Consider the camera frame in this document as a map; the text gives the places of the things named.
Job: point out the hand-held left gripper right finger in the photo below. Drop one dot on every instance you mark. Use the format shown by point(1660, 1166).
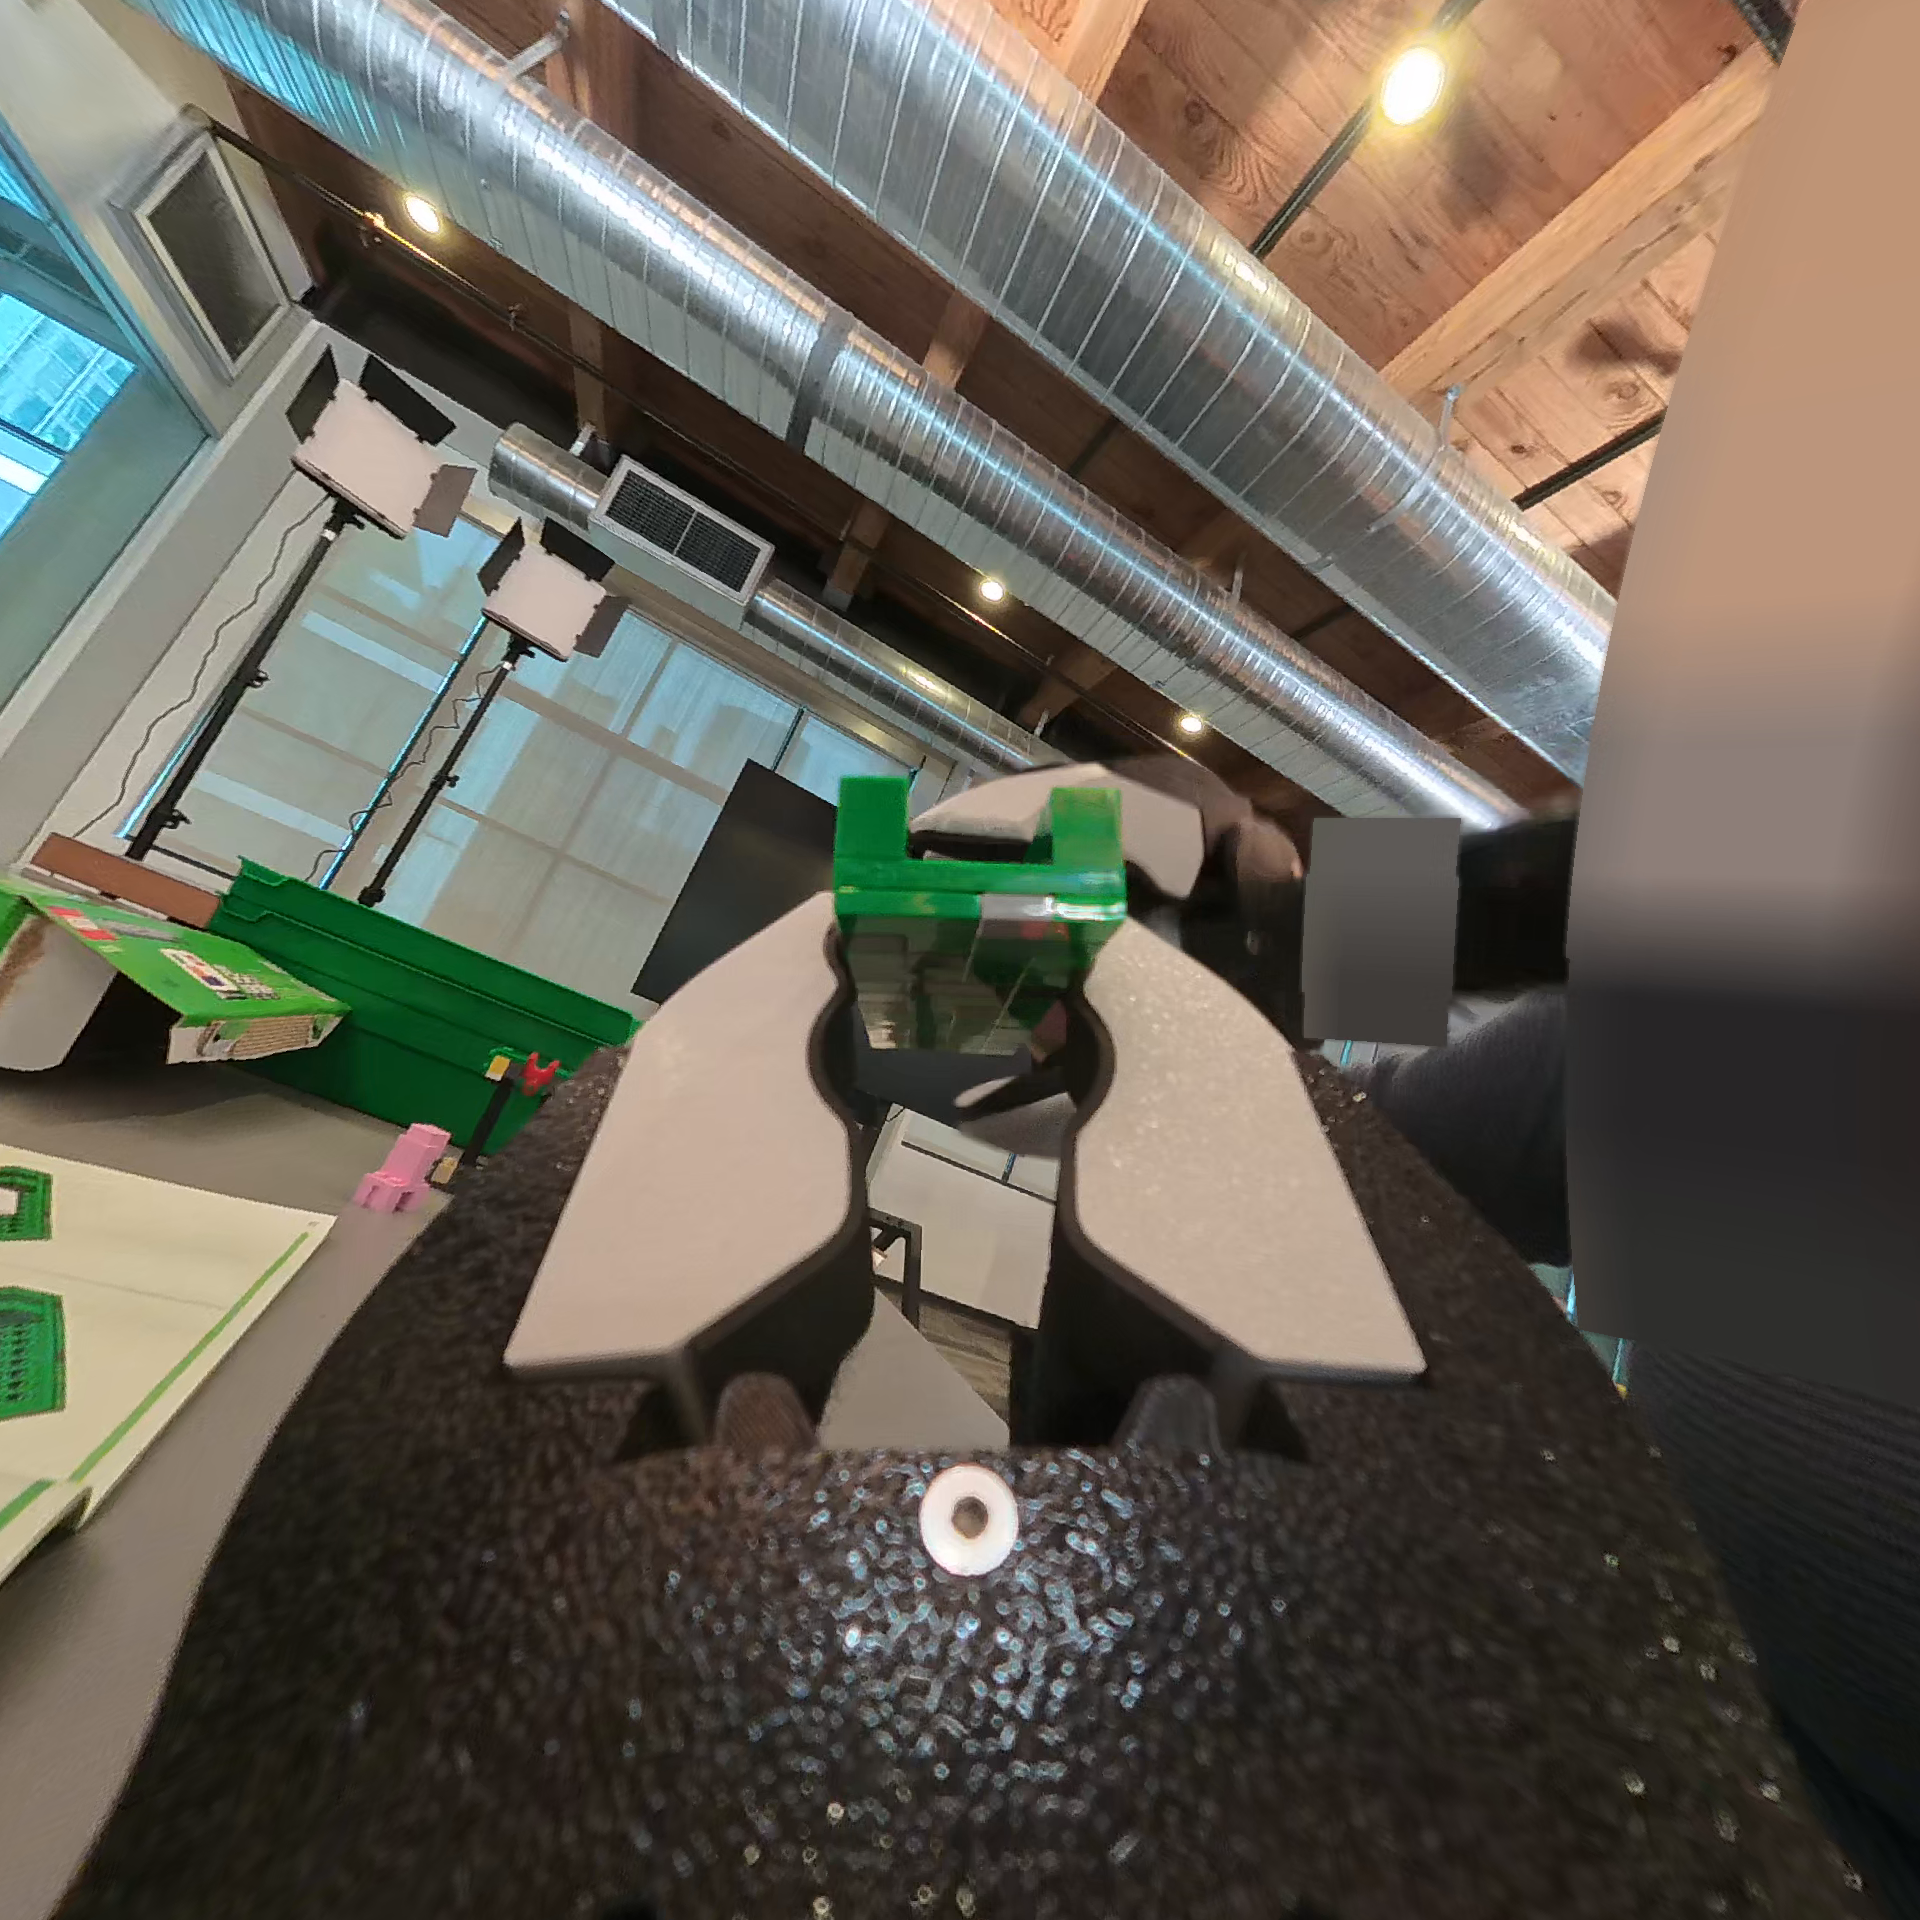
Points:
point(1245, 1185)

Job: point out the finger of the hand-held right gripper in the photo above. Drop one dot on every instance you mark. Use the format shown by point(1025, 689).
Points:
point(1002, 1106)
point(975, 818)

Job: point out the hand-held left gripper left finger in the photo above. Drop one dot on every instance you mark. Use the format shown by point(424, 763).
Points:
point(675, 1170)

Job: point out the green brick assembly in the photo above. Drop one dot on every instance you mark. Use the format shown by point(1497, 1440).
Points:
point(975, 900)

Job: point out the grey desk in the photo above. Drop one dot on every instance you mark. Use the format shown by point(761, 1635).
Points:
point(181, 1119)

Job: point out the small red brick piece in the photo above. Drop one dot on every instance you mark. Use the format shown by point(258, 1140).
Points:
point(533, 1068)

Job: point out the dark flat panel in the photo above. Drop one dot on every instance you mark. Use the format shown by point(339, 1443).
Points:
point(735, 884)

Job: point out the pink brick figure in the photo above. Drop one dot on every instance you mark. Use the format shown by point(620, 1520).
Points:
point(398, 1178)

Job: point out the green plastic bin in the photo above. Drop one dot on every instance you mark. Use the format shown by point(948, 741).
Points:
point(390, 975)

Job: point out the studio light panel on stand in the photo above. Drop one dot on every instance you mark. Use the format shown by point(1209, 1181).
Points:
point(543, 601)
point(369, 450)

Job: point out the green cardboard box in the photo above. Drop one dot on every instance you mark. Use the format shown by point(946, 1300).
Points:
point(181, 960)

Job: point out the instruction booklet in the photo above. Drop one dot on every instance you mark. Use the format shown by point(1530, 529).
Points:
point(151, 1351)

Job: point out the brown flat box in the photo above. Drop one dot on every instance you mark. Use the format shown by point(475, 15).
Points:
point(120, 879)

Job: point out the person's torso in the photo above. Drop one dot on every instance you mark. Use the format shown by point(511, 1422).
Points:
point(1801, 1651)

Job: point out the gridded window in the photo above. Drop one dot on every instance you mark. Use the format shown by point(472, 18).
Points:
point(61, 391)

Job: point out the small air duct with vent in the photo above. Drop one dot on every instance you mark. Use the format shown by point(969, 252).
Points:
point(841, 630)

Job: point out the spiral metal air duct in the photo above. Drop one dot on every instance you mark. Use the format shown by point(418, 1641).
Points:
point(990, 480)
point(1201, 374)

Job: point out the white wall vent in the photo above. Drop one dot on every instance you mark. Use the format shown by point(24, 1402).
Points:
point(210, 254)

